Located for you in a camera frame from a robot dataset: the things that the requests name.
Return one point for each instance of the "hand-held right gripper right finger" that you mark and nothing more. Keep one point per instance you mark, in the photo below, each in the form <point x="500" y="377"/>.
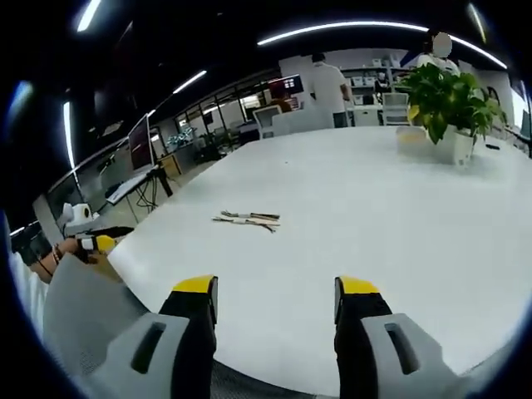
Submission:
<point x="374" y="345"/>

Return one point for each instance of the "computer monitor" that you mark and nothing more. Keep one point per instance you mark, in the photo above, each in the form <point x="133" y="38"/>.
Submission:
<point x="140" y="143"/>

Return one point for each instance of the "white plant pot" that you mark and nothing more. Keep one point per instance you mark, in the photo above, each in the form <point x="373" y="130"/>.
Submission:
<point x="457" y="145"/>

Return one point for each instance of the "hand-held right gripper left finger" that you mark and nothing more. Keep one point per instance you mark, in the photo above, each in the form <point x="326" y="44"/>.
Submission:
<point x="166" y="345"/>

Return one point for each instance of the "person's left hand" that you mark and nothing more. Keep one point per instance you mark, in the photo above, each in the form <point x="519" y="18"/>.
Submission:
<point x="70" y="248"/>

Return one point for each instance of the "white storage shelves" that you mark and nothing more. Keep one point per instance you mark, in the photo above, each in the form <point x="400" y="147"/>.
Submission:
<point x="370" y="79"/>

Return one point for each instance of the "person's white sleeve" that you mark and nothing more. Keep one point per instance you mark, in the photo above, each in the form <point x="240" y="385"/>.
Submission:
<point x="27" y="291"/>

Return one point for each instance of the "clear plastic tray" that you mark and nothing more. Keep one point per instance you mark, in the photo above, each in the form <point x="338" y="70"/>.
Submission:
<point x="415" y="141"/>

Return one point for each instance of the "wall display screen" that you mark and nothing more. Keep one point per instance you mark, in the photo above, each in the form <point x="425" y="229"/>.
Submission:
<point x="287" y="85"/>

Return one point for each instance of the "white side desk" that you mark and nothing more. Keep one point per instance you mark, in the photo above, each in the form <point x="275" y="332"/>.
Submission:
<point x="124" y="189"/>

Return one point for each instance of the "grey office chair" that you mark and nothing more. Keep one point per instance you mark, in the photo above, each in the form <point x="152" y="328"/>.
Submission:
<point x="83" y="307"/>

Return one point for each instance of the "green potted plant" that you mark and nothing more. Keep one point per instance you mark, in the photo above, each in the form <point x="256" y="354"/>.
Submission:
<point x="444" y="95"/>

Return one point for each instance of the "white mesh office chair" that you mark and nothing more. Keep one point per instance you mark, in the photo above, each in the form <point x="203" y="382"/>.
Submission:
<point x="266" y="120"/>
<point x="395" y="108"/>

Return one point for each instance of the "wooden cabinet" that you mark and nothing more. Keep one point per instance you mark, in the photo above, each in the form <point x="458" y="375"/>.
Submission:
<point x="170" y="165"/>

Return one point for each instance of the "small black object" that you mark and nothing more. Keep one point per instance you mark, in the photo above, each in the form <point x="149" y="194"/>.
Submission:
<point x="493" y="146"/>

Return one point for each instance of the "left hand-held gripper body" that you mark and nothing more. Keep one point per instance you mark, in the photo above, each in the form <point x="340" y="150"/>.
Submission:
<point x="79" y="218"/>

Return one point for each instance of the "long ceiling light strip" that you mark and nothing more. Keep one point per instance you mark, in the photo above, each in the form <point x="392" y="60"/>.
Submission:
<point x="332" y="29"/>

